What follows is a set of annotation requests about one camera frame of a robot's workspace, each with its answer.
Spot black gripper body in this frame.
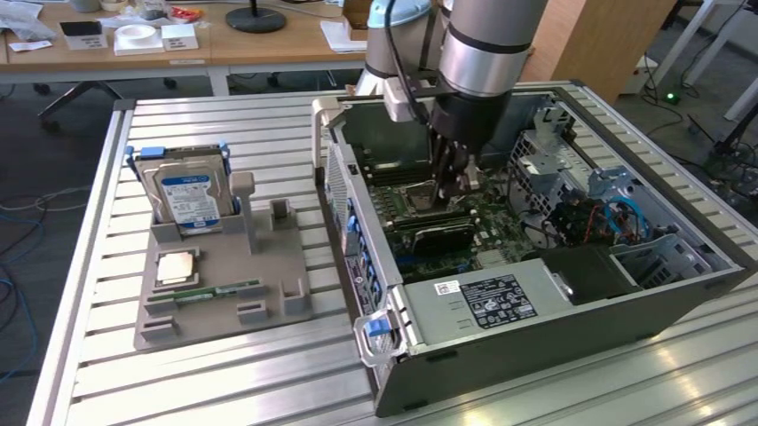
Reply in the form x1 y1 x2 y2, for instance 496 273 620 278
429 91 512 152

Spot black graphics card silver bracket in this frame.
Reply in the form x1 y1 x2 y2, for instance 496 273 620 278
412 223 477 257

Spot CPU socket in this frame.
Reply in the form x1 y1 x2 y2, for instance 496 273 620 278
402 179 444 218

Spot silver drive cage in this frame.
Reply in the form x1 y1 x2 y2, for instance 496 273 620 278
508 99 597 214

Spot green motherboard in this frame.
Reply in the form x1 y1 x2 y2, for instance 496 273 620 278
360 148 550 285

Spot wooden cabinet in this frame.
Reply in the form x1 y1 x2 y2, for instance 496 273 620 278
521 0 678 104

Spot white paper stack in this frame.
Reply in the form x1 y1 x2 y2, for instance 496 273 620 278
319 20 370 55

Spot white power box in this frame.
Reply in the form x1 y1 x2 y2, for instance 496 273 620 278
632 55 660 97

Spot brown cardboard box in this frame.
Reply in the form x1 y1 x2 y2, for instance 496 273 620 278
342 0 373 32

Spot grey power supply unit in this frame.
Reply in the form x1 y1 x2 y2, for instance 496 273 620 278
390 258 580 348

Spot open dark PC case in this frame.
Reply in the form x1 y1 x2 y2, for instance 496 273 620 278
311 81 758 419

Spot black round lamp base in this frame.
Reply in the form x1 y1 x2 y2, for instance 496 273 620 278
225 0 290 34

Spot grey parts rack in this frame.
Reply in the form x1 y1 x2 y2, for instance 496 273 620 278
133 170 315 355

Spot hard disk with blue rails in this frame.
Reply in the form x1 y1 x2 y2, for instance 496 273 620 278
123 140 234 236

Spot green RAM stick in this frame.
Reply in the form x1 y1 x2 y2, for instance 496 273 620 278
170 279 263 304

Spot silver CPU chip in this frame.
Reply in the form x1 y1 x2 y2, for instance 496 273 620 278
154 253 197 285

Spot plain white box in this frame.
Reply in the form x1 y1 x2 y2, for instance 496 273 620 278
159 23 201 52

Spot white box with tape roll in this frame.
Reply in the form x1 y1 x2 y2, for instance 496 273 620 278
111 24 167 58

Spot dark bag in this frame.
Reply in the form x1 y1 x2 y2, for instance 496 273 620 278
137 0 174 22

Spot white box black insert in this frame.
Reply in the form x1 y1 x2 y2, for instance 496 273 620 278
58 20 110 51

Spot red and white card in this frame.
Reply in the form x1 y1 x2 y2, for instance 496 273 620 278
6 39 57 53

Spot crumpled clear plastic bag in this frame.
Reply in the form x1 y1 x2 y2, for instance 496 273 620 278
0 0 61 41

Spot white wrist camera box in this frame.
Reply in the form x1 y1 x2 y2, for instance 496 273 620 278
382 77 421 123

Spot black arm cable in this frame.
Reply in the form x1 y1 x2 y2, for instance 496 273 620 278
382 0 433 126

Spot red and black wires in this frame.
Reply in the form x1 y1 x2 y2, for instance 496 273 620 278
589 199 629 245

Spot light blue data wire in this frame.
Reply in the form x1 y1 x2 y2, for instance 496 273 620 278
606 194 653 246

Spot white table frame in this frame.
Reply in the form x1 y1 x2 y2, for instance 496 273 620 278
648 0 758 122

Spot white floor cable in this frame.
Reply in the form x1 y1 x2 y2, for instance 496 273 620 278
0 185 94 213

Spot black desk leg frame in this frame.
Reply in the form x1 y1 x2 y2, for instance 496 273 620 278
33 77 179 130

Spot blue floor cable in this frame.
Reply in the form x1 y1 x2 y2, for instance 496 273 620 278
0 212 47 383

